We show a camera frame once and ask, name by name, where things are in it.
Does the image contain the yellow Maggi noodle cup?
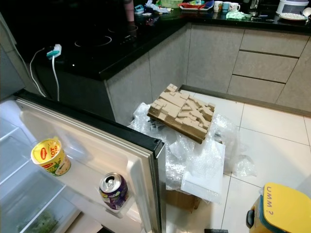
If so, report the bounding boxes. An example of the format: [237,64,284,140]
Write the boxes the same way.
[31,136,72,176]

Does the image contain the silver fridge compartment door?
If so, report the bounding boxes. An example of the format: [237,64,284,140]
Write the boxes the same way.
[14,90,167,233]

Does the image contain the silver two-door fridge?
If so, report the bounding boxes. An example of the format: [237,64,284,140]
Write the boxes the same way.
[0,29,167,233]

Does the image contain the glass fridge shelf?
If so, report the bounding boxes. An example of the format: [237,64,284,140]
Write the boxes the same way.
[0,146,64,233]

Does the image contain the silver freezer door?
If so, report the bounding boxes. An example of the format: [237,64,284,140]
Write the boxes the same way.
[0,32,25,100]

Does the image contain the white teal plug adapter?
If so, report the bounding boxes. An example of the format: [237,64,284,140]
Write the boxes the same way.
[47,44,63,60]

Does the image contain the black kitchen counter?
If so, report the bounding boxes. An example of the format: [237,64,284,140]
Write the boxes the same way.
[0,0,311,82]

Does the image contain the green vegetables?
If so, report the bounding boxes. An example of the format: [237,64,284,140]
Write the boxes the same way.
[17,210,59,233]

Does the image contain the black induction hob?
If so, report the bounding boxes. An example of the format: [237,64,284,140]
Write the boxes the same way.
[73,22,139,49]

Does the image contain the purple drink can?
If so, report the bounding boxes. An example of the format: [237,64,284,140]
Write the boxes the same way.
[100,172,129,211]

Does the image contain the beige wooden block board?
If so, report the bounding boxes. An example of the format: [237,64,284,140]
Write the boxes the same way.
[147,83,216,144]

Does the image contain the blue white cloth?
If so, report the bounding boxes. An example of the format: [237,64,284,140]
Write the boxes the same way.
[144,0,171,14]

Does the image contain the brown cardboard box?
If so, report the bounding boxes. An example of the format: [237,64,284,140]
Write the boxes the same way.
[165,189,197,213]

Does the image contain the green basket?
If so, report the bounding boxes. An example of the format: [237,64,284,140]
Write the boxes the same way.
[159,0,183,8]

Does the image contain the white foam sheet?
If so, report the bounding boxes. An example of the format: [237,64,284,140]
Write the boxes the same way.
[180,140,226,203]

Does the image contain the red tray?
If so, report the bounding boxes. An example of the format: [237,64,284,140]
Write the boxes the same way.
[179,0,213,11]

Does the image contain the clear bubble wrap heap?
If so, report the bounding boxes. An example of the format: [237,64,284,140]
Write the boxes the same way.
[129,102,258,204]

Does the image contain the grey cabinet drawer front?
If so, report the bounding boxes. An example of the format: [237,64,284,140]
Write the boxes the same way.
[226,75,285,103]
[238,29,309,59]
[232,50,299,84]

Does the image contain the light green cloth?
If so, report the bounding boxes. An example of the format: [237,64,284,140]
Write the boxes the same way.
[226,11,252,21]

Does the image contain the yellow lid teal bin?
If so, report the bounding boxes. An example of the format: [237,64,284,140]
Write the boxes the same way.
[246,182,311,233]

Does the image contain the white plate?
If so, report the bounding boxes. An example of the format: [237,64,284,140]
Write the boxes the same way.
[278,12,309,21]

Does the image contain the white rice cooker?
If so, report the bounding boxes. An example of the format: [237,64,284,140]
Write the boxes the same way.
[276,0,311,14]

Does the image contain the white power cable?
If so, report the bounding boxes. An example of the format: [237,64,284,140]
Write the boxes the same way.
[29,47,61,101]

